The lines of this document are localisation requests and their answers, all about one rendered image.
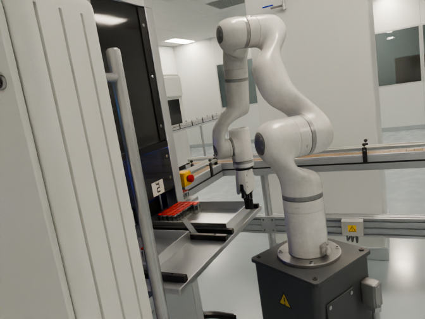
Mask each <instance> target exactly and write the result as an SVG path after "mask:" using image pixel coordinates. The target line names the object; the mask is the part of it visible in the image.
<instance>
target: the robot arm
mask: <svg viewBox="0 0 425 319"><path fill-rule="evenodd" d="M216 38H217V41H218V44H219V46H220V48H221V49H222V50H223V69H224V78H225V92H226V109H225V110H224V112H223V113H222V114H221V115H220V116H219V118H218V119H217V120H216V123H215V124H214V127H213V130H212V147H213V151H214V152H213V153H214V155H215V157H216V158H217V159H225V158H232V161H233V167H234V169H235V170H236V171H235V181H236V188H237V194H238V195H239V194H241V193H242V198H243V200H244V203H245V209H247V210H252V209H253V208H254V204H253V196H252V192H253V190H254V189H255V180H254V173H253V170H252V169H253V166H254V159H253V154H252V145H251V139H250V131H249V128H248V127H237V128H232V129H230V130H229V131H228V134H229V138H228V139H225V133H226V130H227V128H228V127H229V126H230V124H231V123H232V122H234V121H235V120H236V119H238V118H240V117H242V116H244V115H246V114H247V113H248V112H249V106H250V104H249V77H248V65H247V55H248V51H249V48H252V47H256V48H259V49H260V50H261V52H260V53H259V55H258V56H257V57H256V59H255V60H254V62H253V65H252V75H253V78H254V81H255V83H256V86H257V88H258V90H259V92H260V94H261V96H262V97H263V98H264V100H265V101H266V102H267V103H268V104H269V105H270V106H272V107H274V108H275V109H277V110H279V111H281V112H282V113H284V114H286V116H288V117H286V118H280V119H276V120H271V121H268V122H266V123H263V124H262V125H261V126H260V127H259V128H258V129H257V132H256V134H255V138H254V145H255V149H256V152H257V154H258V155H259V157H260V158H261V159H262V160H263V161H264V162H265V163H266V164H267V165H268V166H270V167H271V168H272V170H273V171H274V172H275V174H276V175H277V177H278V179H279V181H280V186H281V195H282V200H283V210H284V216H285V226H286V236H287V243H286V244H284V245H282V246H281V247H280V248H279V250H278V259H279V260H280V261H281V262H282V263H284V264H286V265H288V266H292V267H295V268H308V269H310V268H321V267H324V266H328V265H332V264H333V263H335V262H337V261H338V260H339V259H340V258H341V255H342V250H341V248H340V247H339V245H337V244H335V243H334V242H331V241H329V240H328V233H327V226H326V215H325V208H324V196H323V185H322V181H321V177H320V176H319V174H318V173H316V172H314V171H312V170H308V169H305V168H299V167H298V166H297V165H296V164H295V161H294V159H295V158H299V157H303V156H307V155H311V154H316V153H320V152H322V151H324V150H325V149H327V148H328V147H329V146H330V145H331V143H332V141H333V136H334V132H333V127H332V124H331V122H330V121H329V119H328V117H327V116H326V115H325V114H324V113H323V112H322V111H321V110H320V109H319V108H318V107H317V106H316V105H315V104H314V103H313V102H311V101H310V100H309V99H307V98H306V97H305V96H304V95H303V94H302V93H301V92H299V91H298V90H297V89H296V88H295V86H294V85H293V84H292V82H291V80H290V78H289V76H288V74H287V71H286V69H285V66H284V64H283V62H282V59H281V48H282V45H283V43H284V41H285V38H286V27H285V24H284V23H283V21H282V20H281V19H280V18H279V17H278V16H276V15H270V14H266V15H247V16H233V17H229V18H225V19H224V20H222V21H221V22H219V24H218V26H217V28H216Z"/></svg>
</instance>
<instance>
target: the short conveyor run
mask: <svg viewBox="0 0 425 319"><path fill-rule="evenodd" d="M215 162H217V159H214V160H212V159H207V160H205V161H203V162H201V163H199V164H197V165H194V164H193V160H190V163H191V164H190V166H191V167H190V168H188V169H186V170H190V172H191V174H192V175H194V178H195V180H194V181H193V182H192V184H190V185H189V186H187V187H182V190H187V189H188V192H189V196H193V195H194V194H196V193H198V192H199V191H201V190H202V189H204V188H206V187H207V186H209V185H211V184H212V183H214V182H215V181H217V180H219V179H220V178H221V177H223V169H222V165H221V164H217V165H212V164H213V163H215Z"/></svg>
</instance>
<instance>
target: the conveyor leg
mask: <svg viewBox="0 0 425 319"><path fill-rule="evenodd" d="M268 175H269V174H264V175H255V176H260V178H261V187H262V196H263V201H264V210H265V215H266V216H271V215H273V212H272V206H271V196H270V191H269V181H268ZM268 240H269V248H271V247H273V246H275V245H276V236H275V234H268Z"/></svg>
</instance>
